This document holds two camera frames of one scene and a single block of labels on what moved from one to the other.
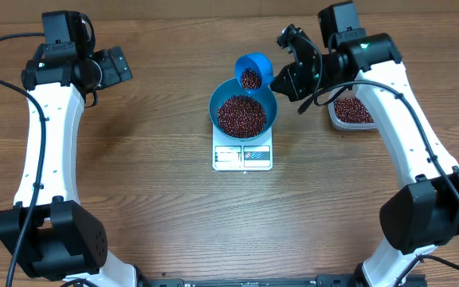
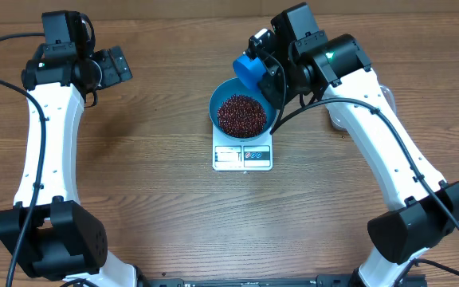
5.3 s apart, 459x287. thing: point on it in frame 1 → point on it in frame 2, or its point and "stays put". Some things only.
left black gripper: [114, 75] stays put
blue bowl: [229, 88] stays put
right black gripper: [300, 92] → [272, 88]
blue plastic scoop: [253, 72] stays put
